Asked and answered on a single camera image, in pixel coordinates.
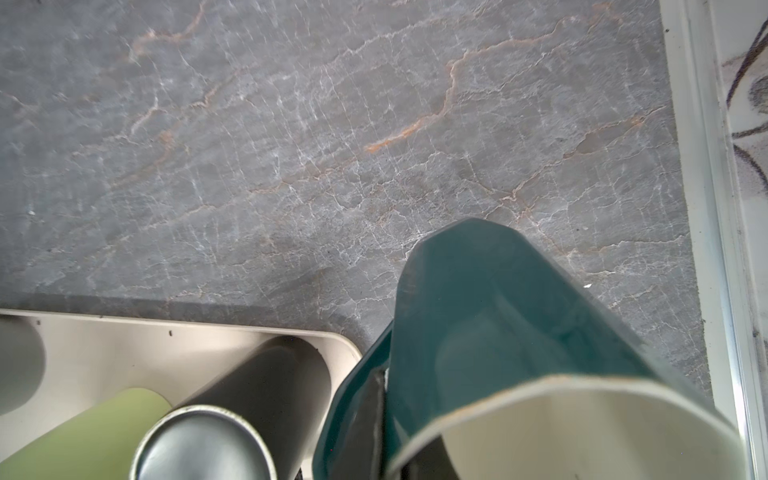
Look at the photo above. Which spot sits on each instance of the grey mug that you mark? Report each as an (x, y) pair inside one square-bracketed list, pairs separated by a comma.
[(23, 359)]

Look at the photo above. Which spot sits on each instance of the light green mug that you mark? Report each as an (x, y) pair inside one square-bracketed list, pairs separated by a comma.
[(97, 444)]

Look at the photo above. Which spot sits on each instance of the beige plastic tray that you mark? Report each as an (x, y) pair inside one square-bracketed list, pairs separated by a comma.
[(90, 359)]

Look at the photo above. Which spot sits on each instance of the dark green mug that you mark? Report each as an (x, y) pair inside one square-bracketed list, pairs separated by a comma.
[(498, 366)]

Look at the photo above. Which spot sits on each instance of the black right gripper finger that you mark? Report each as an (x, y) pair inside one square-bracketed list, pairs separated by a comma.
[(360, 456)]

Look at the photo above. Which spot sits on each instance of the black mug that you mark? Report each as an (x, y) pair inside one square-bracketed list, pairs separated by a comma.
[(257, 421)]

